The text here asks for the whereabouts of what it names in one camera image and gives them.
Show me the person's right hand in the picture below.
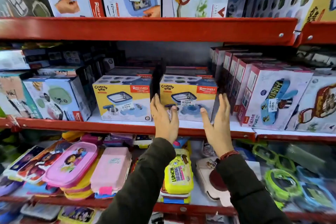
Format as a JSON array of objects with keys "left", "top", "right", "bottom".
[{"left": 200, "top": 93, "right": 235, "bottom": 158}]

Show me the person's left hand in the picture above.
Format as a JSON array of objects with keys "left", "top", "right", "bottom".
[{"left": 150, "top": 93, "right": 180, "bottom": 144}]

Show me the person's right forearm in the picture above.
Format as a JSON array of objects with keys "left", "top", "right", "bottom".
[{"left": 215, "top": 153, "right": 292, "bottom": 224}]

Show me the person's left forearm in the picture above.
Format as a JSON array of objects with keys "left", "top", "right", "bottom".
[{"left": 96, "top": 137, "right": 177, "bottom": 224}]

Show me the teal cartoon box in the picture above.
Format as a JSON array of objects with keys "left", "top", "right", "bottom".
[{"left": 0, "top": 71, "right": 42, "bottom": 119}]

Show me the flat white labelled box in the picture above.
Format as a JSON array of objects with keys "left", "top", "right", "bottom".
[{"left": 0, "top": 49, "right": 50, "bottom": 71}]

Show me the beige lunchbox with red circle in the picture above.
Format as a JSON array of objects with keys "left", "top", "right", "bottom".
[{"left": 195, "top": 157, "right": 234, "bottom": 207}]

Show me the green rimmed container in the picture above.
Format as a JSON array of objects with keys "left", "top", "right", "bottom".
[
  {"left": 275, "top": 154, "right": 296, "bottom": 173},
  {"left": 252, "top": 143, "right": 279, "bottom": 165},
  {"left": 264, "top": 168, "right": 303, "bottom": 202}
]

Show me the row of pink white boxes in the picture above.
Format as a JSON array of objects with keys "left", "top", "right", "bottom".
[{"left": 209, "top": 47, "right": 314, "bottom": 131}]

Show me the light pink plain lunchbox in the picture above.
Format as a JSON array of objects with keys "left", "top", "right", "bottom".
[{"left": 90, "top": 147, "right": 132, "bottom": 198}]

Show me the pink cartoon lunchbox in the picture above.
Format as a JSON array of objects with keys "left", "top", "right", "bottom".
[{"left": 43, "top": 141, "right": 98, "bottom": 189}]

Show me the yellow flat lunchbox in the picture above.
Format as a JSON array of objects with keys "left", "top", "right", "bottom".
[{"left": 61, "top": 158, "right": 102, "bottom": 201}]

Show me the blue rimmed container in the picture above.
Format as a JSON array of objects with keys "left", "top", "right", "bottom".
[{"left": 296, "top": 166, "right": 336, "bottom": 211}]

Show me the yellow rimmed cartoon lunchbox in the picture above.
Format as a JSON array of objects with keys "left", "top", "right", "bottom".
[{"left": 57, "top": 206, "right": 96, "bottom": 224}]

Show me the red cartoon lunchbox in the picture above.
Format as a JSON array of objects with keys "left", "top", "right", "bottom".
[{"left": 17, "top": 140, "right": 73, "bottom": 184}]

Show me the white purple cartoon lunchbox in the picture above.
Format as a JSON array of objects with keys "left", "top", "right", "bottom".
[{"left": 2, "top": 145, "right": 45, "bottom": 181}]

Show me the grey flat lunchbox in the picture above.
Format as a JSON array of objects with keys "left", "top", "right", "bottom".
[{"left": 20, "top": 203, "right": 62, "bottom": 221}]

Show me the red thread bracelet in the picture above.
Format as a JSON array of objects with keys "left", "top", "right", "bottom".
[{"left": 220, "top": 150, "right": 240, "bottom": 161}]

